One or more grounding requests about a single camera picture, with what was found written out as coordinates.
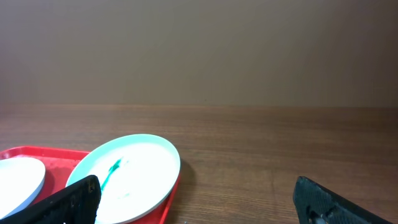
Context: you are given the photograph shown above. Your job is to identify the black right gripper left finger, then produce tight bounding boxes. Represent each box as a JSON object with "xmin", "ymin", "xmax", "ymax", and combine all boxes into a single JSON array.
[{"xmin": 1, "ymin": 175, "xmax": 101, "ymax": 224}]

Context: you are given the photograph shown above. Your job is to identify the white plate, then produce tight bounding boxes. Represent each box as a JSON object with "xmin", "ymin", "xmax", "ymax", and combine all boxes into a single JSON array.
[{"xmin": 1, "ymin": 157, "xmax": 45, "ymax": 219}]

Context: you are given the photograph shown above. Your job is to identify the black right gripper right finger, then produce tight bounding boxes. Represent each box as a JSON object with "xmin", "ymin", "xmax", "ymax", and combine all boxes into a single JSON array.
[{"xmin": 293, "ymin": 176, "xmax": 392, "ymax": 224}]

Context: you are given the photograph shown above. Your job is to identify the red plastic tray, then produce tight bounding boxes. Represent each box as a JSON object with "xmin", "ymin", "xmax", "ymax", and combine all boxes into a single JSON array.
[{"xmin": 1, "ymin": 146, "xmax": 179, "ymax": 224}]

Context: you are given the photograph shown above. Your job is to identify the light blue plate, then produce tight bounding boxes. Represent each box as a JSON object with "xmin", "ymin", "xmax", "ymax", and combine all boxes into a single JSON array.
[{"xmin": 66, "ymin": 134, "xmax": 181, "ymax": 223}]

